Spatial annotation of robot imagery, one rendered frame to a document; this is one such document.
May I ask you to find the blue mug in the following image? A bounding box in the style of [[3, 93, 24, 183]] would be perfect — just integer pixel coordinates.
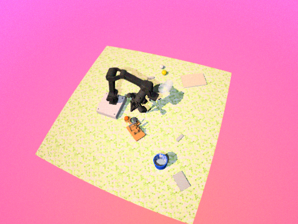
[[153, 154, 167, 170]]

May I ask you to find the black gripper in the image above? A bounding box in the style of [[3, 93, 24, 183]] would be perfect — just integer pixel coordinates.
[[126, 93, 147, 113]]

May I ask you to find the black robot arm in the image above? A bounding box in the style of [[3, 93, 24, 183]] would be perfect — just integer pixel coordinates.
[[106, 67, 159, 105]]

